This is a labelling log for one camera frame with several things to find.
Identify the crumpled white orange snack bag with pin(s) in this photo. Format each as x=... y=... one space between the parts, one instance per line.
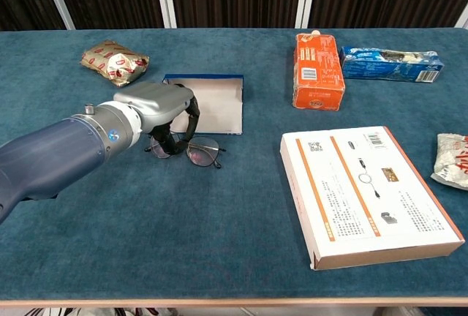
x=451 y=158

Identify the blue felt table cloth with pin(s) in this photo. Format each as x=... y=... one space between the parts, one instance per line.
x=183 y=221

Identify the blue cookie package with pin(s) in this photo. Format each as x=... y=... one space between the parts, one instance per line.
x=387 y=65

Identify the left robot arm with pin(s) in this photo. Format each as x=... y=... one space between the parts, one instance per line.
x=55 y=151

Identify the white red-edged booklet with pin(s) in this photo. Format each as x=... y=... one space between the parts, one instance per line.
x=358 y=191

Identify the orange carton box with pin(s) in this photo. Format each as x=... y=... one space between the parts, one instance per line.
x=318 y=74

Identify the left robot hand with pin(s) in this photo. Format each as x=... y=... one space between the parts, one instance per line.
x=157 y=104

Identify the thin wire-rimmed eyeglasses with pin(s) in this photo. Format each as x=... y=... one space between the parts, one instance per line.
x=199 y=153

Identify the gold foil snack packet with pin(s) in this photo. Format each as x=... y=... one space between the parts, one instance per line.
x=115 y=61

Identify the blue glasses case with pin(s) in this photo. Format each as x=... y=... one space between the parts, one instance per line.
x=219 y=107

